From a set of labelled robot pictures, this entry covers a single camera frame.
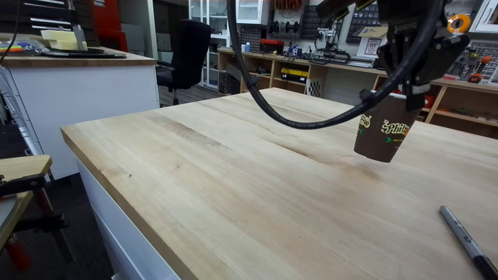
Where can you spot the red cabinet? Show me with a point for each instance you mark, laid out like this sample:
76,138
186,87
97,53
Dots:
109,25

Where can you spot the cardboard box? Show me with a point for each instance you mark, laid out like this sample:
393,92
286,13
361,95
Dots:
371,44

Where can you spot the orange tape roll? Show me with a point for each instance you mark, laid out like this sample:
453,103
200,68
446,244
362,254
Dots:
459,23

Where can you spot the black office chair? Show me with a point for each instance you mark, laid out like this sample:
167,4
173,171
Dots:
190,54

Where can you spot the glass door cabinet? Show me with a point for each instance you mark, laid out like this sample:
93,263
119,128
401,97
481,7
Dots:
218,15

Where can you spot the red black toolbox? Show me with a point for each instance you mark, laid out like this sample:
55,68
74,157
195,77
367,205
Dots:
271,46

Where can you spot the grey black marker pen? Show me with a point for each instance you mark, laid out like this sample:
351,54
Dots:
465,239

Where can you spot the wooden board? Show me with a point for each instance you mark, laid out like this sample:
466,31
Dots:
23,167

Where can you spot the bag of colourful items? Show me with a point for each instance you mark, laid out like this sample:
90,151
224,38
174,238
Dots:
21,47

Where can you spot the yellow foam blocks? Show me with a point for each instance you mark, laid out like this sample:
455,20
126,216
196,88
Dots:
62,39

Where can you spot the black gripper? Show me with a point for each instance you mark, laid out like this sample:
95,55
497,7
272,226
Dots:
406,17

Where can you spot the brown printed paper cup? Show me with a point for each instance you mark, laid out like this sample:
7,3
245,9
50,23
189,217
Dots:
383,130

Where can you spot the flat black tray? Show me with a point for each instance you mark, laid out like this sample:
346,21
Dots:
85,53

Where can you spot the white cabinet with wooden top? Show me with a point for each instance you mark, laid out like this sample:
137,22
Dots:
85,101

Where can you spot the checkerboard calibration card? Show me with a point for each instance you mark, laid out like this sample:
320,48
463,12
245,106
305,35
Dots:
314,88

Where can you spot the wooden workbench with shelves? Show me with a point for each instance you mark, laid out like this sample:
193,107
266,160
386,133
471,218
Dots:
342,79

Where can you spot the tool pegboard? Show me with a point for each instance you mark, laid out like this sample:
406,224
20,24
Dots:
482,62

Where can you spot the black drawer unit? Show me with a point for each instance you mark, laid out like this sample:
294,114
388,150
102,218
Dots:
42,15

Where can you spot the yellow black case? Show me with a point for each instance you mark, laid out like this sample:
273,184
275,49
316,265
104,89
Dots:
294,74

